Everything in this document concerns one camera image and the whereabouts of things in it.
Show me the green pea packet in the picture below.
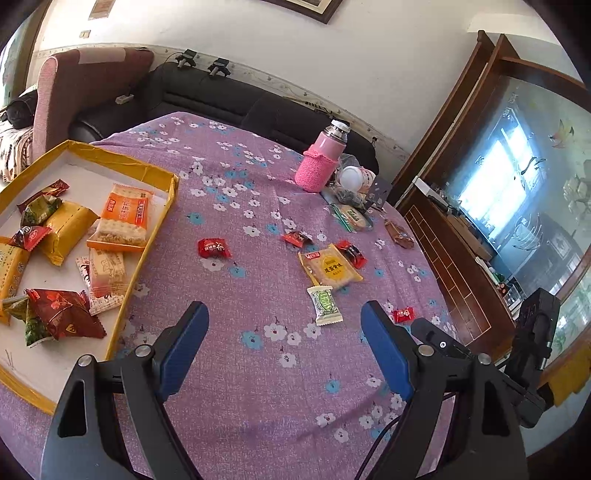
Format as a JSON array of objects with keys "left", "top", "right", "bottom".
[
  {"left": 2, "top": 295, "right": 56, "bottom": 347},
  {"left": 19, "top": 194, "right": 63, "bottom": 228}
]

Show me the yellow cardboard piece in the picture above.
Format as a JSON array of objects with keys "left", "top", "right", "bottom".
[{"left": 538, "top": 344, "right": 591, "bottom": 409}]

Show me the patterned cushion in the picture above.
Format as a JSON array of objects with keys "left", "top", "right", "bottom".
[{"left": 0, "top": 127, "right": 35, "bottom": 183}]

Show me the wooden cabinet with glass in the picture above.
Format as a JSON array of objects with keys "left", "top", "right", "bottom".
[{"left": 392, "top": 30, "right": 591, "bottom": 324}]

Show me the brown snack packet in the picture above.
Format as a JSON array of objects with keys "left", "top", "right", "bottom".
[{"left": 384, "top": 219, "right": 415, "bottom": 250}]

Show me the yellow cardboard box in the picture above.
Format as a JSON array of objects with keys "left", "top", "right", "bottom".
[{"left": 0, "top": 140, "right": 181, "bottom": 416}]

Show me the wooden brick-pattern cabinet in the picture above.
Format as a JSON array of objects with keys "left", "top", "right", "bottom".
[{"left": 397, "top": 189, "right": 522, "bottom": 365}]

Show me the square yellow biscuit packet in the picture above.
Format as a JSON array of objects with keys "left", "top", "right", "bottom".
[{"left": 298, "top": 244, "right": 365, "bottom": 291}]

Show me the purple floral tablecloth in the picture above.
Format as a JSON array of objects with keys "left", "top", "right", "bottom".
[{"left": 0, "top": 111, "right": 458, "bottom": 480}]

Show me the white flat device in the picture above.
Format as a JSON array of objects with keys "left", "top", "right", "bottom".
[{"left": 412, "top": 176, "right": 446, "bottom": 199}]

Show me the dark plastic bag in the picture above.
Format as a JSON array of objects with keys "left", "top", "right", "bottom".
[{"left": 330, "top": 187, "right": 370, "bottom": 208}]

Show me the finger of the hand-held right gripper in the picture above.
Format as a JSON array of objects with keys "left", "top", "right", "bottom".
[{"left": 411, "top": 318, "right": 477, "bottom": 357}]

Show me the pink knitted-sleeve bottle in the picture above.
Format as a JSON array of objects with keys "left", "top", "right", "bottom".
[{"left": 294, "top": 119, "right": 352, "bottom": 192}]

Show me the black sofa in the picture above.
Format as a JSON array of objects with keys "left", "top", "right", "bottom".
[{"left": 69, "top": 62, "right": 379, "bottom": 178}]

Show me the red candy packet dark print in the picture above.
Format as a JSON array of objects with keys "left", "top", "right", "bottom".
[{"left": 335, "top": 240, "right": 368, "bottom": 270}]

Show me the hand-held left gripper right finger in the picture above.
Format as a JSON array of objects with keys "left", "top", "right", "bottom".
[{"left": 361, "top": 301, "right": 529, "bottom": 480}]

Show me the orange cereal bar packet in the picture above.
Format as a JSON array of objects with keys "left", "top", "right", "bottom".
[{"left": 86, "top": 183, "right": 154, "bottom": 253}]

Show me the white plastic jar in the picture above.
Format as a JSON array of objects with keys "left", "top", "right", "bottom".
[{"left": 339, "top": 165, "right": 377, "bottom": 191}]

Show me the round cracker package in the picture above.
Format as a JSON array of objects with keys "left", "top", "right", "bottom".
[{"left": 331, "top": 203, "right": 375, "bottom": 232}]

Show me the dark grey phone stand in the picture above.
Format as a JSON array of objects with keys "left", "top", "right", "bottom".
[{"left": 365, "top": 176, "right": 393, "bottom": 213}]

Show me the black bag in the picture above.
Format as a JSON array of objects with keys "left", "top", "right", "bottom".
[{"left": 4, "top": 90, "right": 38, "bottom": 130}]

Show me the white red-patterned biscuit packet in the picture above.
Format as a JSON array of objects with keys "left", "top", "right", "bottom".
[{"left": 75, "top": 249, "right": 131, "bottom": 317}]

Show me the green white candy packet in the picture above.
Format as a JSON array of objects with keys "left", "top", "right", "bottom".
[{"left": 307, "top": 285, "right": 346, "bottom": 327}]

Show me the framed wall picture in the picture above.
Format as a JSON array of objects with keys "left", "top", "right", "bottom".
[{"left": 265, "top": 0, "right": 345, "bottom": 25}]

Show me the pink armchair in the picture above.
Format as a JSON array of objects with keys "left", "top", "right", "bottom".
[{"left": 32, "top": 46, "right": 155, "bottom": 158}]

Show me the long yellow biscuit packet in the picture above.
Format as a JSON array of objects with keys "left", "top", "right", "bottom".
[{"left": 37, "top": 200, "right": 101, "bottom": 267}]

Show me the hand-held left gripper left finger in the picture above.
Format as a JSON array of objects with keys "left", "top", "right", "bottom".
[{"left": 41, "top": 302, "right": 210, "bottom": 480}]

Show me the yellow cheese biscuit packet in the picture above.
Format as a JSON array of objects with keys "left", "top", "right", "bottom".
[{"left": 0, "top": 242, "right": 31, "bottom": 324}]

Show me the dark red flower packet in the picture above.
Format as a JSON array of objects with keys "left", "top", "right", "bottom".
[{"left": 24, "top": 288, "right": 107, "bottom": 341}]

